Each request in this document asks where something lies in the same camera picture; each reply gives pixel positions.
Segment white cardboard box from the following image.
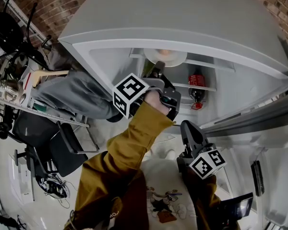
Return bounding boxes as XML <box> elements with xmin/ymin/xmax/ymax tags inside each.
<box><xmin>8</xmin><ymin>154</ymin><xmax>36</xmax><ymax>205</ymax></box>

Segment black device with cables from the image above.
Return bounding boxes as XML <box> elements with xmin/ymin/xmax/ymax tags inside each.
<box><xmin>36</xmin><ymin>173</ymin><xmax>72</xmax><ymax>208</ymax></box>

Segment white metal shelf rack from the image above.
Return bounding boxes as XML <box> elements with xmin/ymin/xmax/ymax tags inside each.
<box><xmin>0</xmin><ymin>63</ymin><xmax>100</xmax><ymax>153</ymax></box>

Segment clear glass jar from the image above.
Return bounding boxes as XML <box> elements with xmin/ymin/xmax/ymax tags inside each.
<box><xmin>1</xmin><ymin>79</ymin><xmax>27</xmax><ymax>103</ymax></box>

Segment black mesh office chair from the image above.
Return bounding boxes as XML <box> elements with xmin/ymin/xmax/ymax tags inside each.
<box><xmin>12</xmin><ymin>111</ymin><xmax>100</xmax><ymax>178</ymax></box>

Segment black rubber wheel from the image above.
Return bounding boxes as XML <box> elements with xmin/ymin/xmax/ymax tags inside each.
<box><xmin>105</xmin><ymin>114</ymin><xmax>122</xmax><ymax>123</ymax></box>

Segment person's right forearm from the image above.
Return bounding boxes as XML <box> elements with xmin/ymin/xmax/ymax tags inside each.
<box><xmin>182</xmin><ymin>173</ymin><xmax>219</xmax><ymax>208</ymax></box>

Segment person's left forearm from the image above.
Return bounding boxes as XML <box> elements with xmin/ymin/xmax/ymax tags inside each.
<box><xmin>81</xmin><ymin>102</ymin><xmax>175</xmax><ymax>177</ymax></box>

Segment grey fabric cover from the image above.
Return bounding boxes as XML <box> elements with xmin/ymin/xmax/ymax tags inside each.
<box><xmin>30</xmin><ymin>69</ymin><xmax>122</xmax><ymax>120</ymax></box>

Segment black metal frame chair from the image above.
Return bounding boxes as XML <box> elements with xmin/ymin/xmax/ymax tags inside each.
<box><xmin>0</xmin><ymin>0</ymin><xmax>52</xmax><ymax>64</ymax></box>

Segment black headphones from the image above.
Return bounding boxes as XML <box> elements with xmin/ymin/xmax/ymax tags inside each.
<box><xmin>0</xmin><ymin>122</ymin><xmax>10</xmax><ymax>138</ymax></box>

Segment white refrigerator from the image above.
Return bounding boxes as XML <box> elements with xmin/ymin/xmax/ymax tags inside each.
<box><xmin>58</xmin><ymin>0</ymin><xmax>288</xmax><ymax>227</ymax></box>

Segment person's left hand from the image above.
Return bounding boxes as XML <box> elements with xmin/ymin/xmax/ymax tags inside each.
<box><xmin>144</xmin><ymin>90</ymin><xmax>170</xmax><ymax>116</ymax></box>

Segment wooden clothes hanger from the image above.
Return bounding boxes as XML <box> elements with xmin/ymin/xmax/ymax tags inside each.
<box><xmin>33</xmin><ymin>69</ymin><xmax>70</xmax><ymax>88</ymax></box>

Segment white round plate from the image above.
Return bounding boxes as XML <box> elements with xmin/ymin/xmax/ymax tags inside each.
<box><xmin>143</xmin><ymin>48</ymin><xmax>188</xmax><ymax>68</ymax></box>

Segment person's cream printed sweatshirt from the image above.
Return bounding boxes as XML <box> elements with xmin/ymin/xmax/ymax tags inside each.
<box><xmin>141</xmin><ymin>147</ymin><xmax>197</xmax><ymax>230</ymax></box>

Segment dark cola bottle red label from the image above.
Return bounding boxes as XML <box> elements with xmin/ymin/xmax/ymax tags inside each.
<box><xmin>187</xmin><ymin>66</ymin><xmax>206</xmax><ymax>110</ymax></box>

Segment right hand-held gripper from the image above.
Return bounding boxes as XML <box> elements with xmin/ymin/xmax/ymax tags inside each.
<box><xmin>177</xmin><ymin>120</ymin><xmax>228</xmax><ymax>180</ymax></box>

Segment green box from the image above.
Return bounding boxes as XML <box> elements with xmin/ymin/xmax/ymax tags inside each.
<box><xmin>32</xmin><ymin>103</ymin><xmax>48</xmax><ymax>114</ymax></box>

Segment black screen device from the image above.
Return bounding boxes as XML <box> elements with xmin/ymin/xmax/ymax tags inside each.
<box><xmin>218</xmin><ymin>192</ymin><xmax>254</xmax><ymax>230</ymax></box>

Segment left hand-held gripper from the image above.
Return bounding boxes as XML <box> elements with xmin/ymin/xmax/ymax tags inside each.
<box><xmin>113</xmin><ymin>60</ymin><xmax>182</xmax><ymax>122</ymax></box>

